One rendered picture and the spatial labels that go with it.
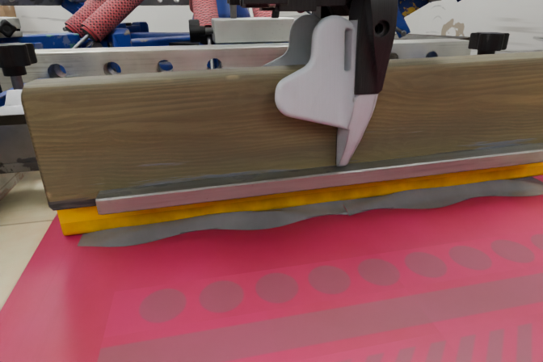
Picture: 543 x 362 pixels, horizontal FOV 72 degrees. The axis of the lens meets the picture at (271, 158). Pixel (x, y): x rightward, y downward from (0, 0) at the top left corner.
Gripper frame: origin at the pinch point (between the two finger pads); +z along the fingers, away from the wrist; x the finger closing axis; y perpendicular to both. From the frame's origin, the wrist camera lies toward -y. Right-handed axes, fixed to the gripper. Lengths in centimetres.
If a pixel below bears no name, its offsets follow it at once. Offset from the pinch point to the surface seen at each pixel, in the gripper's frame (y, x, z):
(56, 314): 17.3, 7.7, 5.4
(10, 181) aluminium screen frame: 25.3, -8.1, 4.7
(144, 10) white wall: 54, -421, -6
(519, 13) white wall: -200, -195, -5
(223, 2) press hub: 0, -87, -10
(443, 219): -6.3, 4.0, 5.3
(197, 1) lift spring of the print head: 8, -59, -10
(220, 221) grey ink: 8.9, 1.5, 4.9
